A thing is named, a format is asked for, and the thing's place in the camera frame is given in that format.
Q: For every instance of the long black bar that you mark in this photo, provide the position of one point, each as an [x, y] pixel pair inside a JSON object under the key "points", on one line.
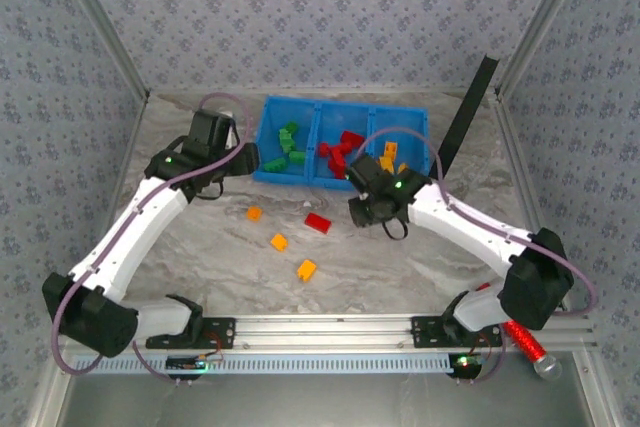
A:
{"points": [[470, 107]]}

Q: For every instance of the blue three-compartment plastic bin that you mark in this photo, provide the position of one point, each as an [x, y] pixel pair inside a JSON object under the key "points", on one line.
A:
{"points": [[395, 122]]}

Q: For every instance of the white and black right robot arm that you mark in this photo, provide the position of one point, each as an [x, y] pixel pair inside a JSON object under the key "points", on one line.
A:
{"points": [[465, 227]]}

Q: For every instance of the grey metal panel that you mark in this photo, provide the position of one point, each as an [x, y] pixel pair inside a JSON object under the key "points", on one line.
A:
{"points": [[320, 402]]}

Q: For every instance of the red glitter toy microphone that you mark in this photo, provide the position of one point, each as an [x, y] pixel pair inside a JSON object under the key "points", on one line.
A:
{"points": [[527, 344]]}

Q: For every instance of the aluminium side rail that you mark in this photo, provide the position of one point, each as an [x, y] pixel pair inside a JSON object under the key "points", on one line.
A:
{"points": [[131, 147], [512, 137]]}

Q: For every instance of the wide aluminium frame rail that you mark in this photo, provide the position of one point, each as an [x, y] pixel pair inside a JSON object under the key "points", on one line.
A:
{"points": [[320, 329]]}

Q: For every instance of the yellow lego brick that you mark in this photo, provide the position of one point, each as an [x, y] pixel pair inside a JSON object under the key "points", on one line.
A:
{"points": [[401, 167], [386, 163], [279, 242], [306, 269]]}

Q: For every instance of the small circuit board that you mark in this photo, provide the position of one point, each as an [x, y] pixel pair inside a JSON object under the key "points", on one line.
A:
{"points": [[465, 364], [192, 363]]}

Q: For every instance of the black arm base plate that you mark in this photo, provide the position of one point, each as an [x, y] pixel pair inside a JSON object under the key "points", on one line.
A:
{"points": [[425, 332], [222, 332]]}

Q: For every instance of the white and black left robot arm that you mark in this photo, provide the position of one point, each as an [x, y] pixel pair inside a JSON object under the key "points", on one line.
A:
{"points": [[130, 237]]}

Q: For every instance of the aluminium frame post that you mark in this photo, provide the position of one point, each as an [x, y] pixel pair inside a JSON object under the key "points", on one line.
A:
{"points": [[539, 22], [102, 22]]}

